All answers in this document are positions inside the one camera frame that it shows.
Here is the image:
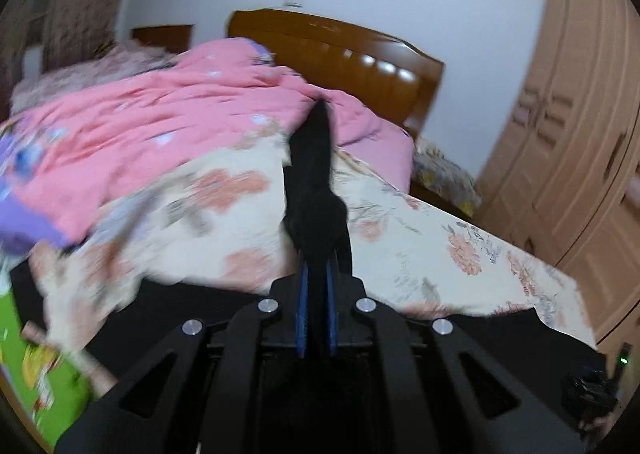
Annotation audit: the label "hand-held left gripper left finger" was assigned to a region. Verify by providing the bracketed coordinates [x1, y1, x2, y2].
[54, 261, 311, 454]

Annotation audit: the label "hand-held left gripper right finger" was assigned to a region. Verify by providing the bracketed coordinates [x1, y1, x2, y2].
[325, 259, 587, 454]

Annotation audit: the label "black pants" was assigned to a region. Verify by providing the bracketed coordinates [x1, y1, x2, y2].
[9, 99, 608, 454]

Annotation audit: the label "floral bedsheet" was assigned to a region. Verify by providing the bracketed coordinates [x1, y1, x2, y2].
[30, 137, 598, 387]

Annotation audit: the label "yellow floral pillow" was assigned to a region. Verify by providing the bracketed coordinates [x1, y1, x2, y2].
[411, 135, 482, 216]

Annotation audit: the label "pink quilt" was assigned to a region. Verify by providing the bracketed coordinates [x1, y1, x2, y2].
[0, 37, 416, 252]

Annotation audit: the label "wooden wardrobe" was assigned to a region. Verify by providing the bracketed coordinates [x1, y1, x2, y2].
[475, 0, 640, 350]

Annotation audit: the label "wooden headboard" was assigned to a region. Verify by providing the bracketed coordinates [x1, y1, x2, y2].
[226, 9, 446, 137]

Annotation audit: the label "green cartoon mat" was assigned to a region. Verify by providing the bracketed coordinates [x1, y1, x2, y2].
[0, 284, 98, 451]

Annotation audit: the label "wooden nightstand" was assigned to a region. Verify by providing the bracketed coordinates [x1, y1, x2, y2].
[131, 24, 195, 54]

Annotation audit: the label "pale pink floral blanket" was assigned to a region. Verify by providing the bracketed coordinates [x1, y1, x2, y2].
[10, 42, 177, 110]

